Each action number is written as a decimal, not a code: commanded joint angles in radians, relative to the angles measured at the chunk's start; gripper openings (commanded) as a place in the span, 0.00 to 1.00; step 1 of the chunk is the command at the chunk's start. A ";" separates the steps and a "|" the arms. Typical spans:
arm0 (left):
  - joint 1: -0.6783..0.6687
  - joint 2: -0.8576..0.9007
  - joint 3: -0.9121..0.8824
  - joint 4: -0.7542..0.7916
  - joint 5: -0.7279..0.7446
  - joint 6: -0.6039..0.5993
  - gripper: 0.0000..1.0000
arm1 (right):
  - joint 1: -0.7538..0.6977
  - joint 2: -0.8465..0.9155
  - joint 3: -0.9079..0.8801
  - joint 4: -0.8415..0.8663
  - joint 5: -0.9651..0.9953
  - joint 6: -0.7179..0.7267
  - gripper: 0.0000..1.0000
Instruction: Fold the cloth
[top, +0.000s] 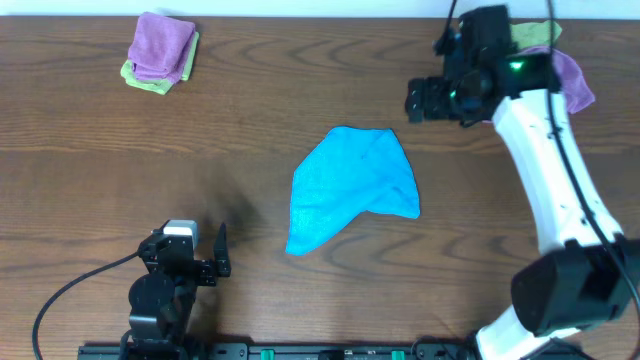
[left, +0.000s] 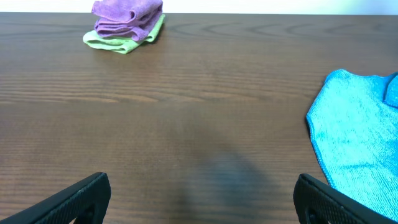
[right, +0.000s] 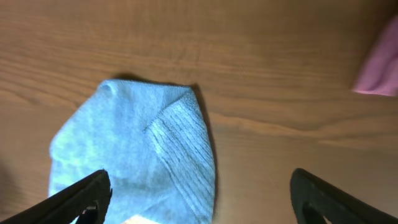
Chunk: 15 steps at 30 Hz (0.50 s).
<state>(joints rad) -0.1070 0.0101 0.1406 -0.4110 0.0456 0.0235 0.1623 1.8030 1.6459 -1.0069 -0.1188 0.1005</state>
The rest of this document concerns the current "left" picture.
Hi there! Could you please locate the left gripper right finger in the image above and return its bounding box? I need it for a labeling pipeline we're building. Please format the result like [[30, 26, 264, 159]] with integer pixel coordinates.
[[293, 174, 397, 224]]

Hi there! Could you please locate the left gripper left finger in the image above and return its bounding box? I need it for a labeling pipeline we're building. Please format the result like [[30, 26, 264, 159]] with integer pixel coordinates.
[[1, 172, 111, 224]]

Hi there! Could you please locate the blue microfiber cloth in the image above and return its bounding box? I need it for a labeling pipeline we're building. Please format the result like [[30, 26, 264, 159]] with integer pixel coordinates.
[[306, 70, 397, 221]]

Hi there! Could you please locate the folded green cloth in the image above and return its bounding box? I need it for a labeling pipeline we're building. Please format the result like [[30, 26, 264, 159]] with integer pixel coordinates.
[[83, 14, 165, 54]]

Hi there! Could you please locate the folded purple cloth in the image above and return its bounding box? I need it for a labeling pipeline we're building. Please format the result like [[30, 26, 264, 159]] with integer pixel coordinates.
[[91, 0, 163, 42]]

